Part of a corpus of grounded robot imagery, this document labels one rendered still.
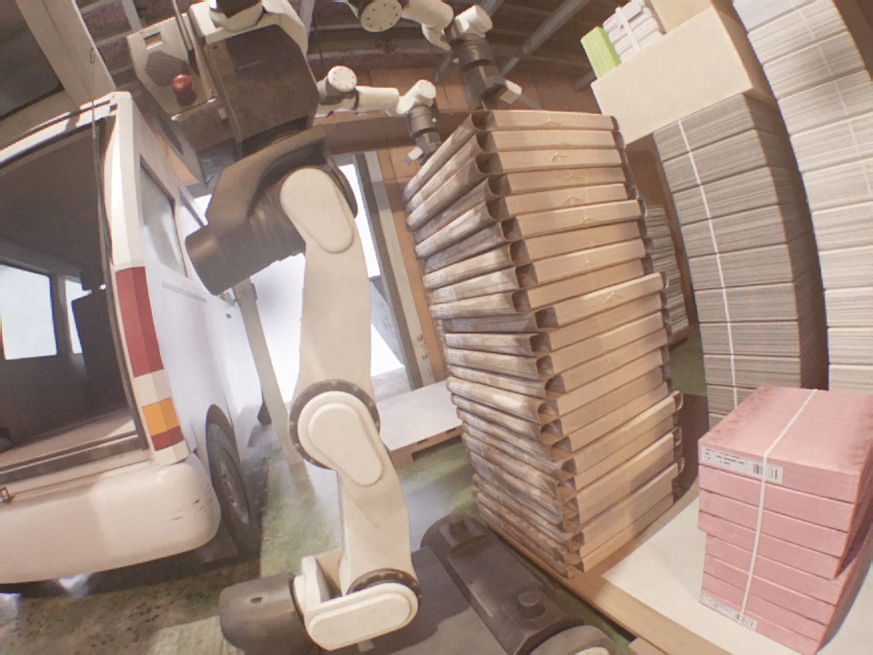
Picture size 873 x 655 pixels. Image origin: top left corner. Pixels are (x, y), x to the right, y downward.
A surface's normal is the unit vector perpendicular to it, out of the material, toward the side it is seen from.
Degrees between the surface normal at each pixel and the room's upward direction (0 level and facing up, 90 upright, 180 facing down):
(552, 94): 90
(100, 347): 93
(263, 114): 120
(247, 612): 45
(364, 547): 90
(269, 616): 52
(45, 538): 87
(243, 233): 112
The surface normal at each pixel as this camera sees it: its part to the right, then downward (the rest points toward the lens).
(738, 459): -0.91, 0.26
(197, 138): 0.56, 0.32
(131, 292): 0.61, -0.18
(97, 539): 0.41, -0.02
